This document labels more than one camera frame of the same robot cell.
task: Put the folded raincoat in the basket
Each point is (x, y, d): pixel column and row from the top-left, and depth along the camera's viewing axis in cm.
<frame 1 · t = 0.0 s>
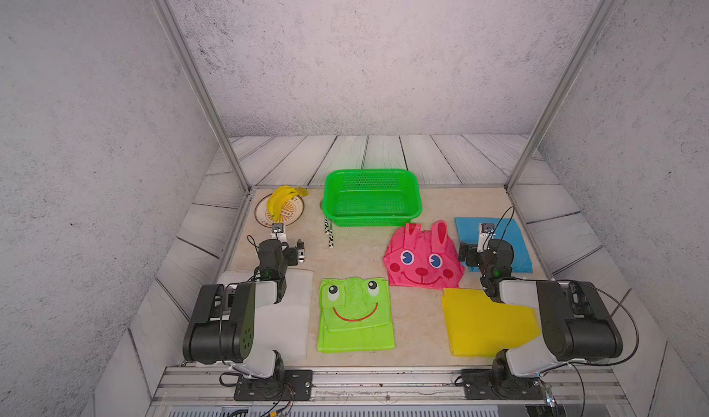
left hand: (288, 239, 94), fingers open
right hand: (479, 240, 94), fingers open
green plastic basket: (371, 197, 121), on the table
pink rabbit raincoat: (419, 258, 100), on the table
green frog raincoat: (354, 315, 86), point 2 cm above the table
yellow folded raincoat: (476, 324, 83), point 3 cm above the table
white folded raincoat: (282, 327, 84), on the table
yellow banana bunch: (281, 196, 115), point 5 cm above the table
round patterned plate: (288, 215, 113), on the table
cow pattern handle spoon: (327, 226, 110), on the table
cow pattern handle fork: (330, 234, 107), point 2 cm above the table

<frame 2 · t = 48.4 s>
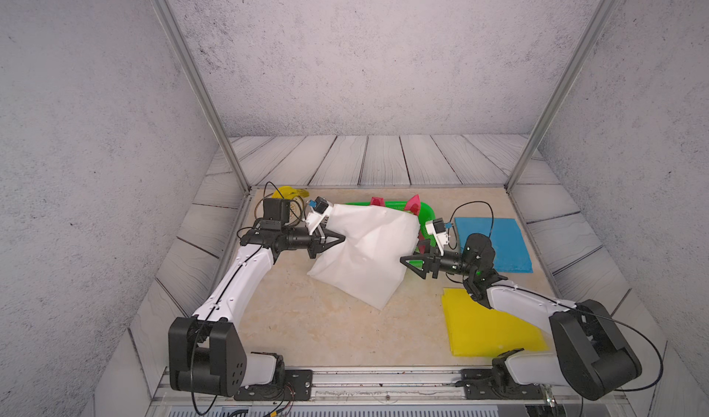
left hand: (343, 238, 76), fingers closed
right hand: (406, 257, 76), fingers open
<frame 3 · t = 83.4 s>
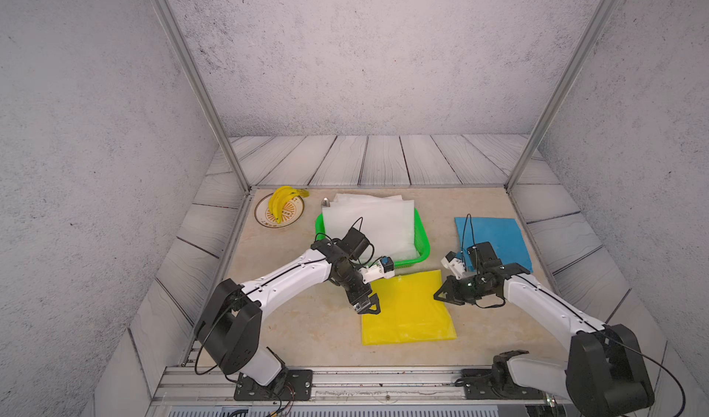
left hand: (375, 300, 78), fingers open
right hand: (438, 296, 81), fingers closed
yellow folded raincoat: (409, 311, 83), point 5 cm above the table
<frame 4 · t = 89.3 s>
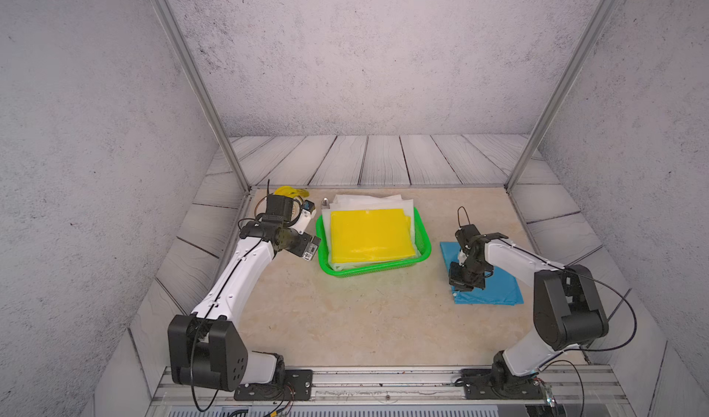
left hand: (306, 238, 84), fingers open
right hand: (456, 286, 89), fingers closed
yellow folded raincoat: (370, 234, 98), point 8 cm above the table
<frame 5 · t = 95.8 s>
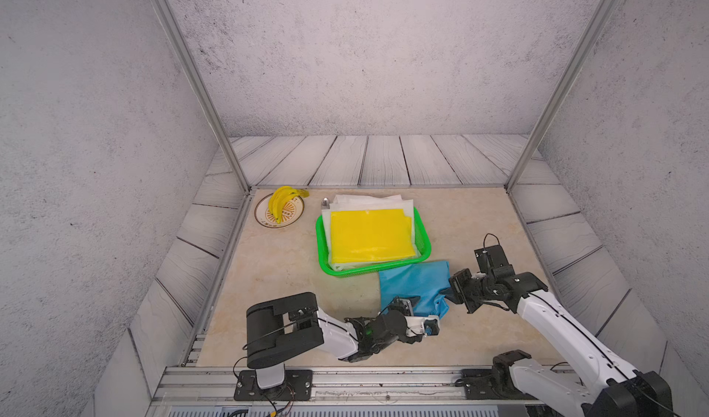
left hand: (423, 310, 80), fingers open
right hand: (439, 288, 78), fingers closed
blue folded raincoat: (426, 279, 86), point 9 cm above the table
